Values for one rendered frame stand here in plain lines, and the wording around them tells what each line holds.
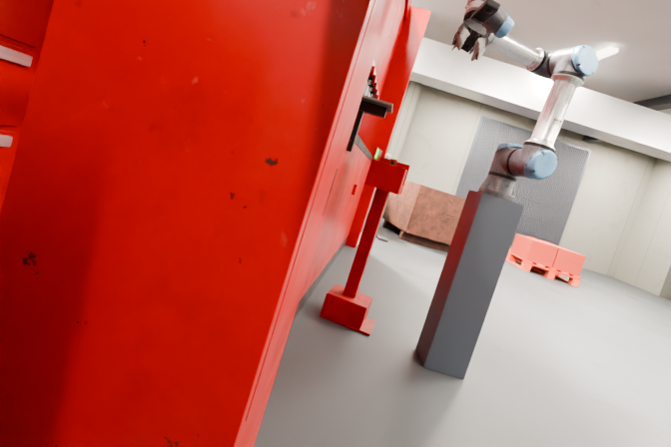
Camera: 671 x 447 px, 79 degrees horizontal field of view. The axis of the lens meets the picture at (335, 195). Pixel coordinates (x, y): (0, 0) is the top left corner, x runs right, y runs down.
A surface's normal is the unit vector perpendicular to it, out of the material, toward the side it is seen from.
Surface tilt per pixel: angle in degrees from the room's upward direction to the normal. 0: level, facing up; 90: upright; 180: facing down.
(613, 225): 90
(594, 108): 90
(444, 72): 90
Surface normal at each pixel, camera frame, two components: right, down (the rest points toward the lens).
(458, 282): -0.01, 0.07
